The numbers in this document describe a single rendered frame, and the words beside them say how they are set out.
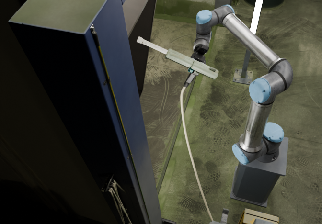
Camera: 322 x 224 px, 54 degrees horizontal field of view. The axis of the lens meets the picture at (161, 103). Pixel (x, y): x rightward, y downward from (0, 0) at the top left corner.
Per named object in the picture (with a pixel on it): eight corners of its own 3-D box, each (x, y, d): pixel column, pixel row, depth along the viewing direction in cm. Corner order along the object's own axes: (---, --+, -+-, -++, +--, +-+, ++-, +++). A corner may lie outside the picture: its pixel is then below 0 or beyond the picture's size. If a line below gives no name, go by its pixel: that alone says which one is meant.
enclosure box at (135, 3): (78, 132, 258) (61, 17, 160) (107, 79, 293) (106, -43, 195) (119, 146, 257) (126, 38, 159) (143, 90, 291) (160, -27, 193)
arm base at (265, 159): (279, 142, 229) (283, 135, 222) (277, 165, 219) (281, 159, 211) (253, 136, 234) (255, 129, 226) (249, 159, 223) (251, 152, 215)
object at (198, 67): (204, 90, 194) (221, 68, 176) (202, 96, 191) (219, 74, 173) (131, 57, 190) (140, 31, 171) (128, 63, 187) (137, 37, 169)
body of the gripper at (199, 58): (198, 71, 189) (201, 57, 196) (204, 62, 182) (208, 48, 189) (186, 65, 188) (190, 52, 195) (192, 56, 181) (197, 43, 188)
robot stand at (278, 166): (270, 174, 282) (288, 137, 231) (266, 207, 265) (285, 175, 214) (235, 166, 289) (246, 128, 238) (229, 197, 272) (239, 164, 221)
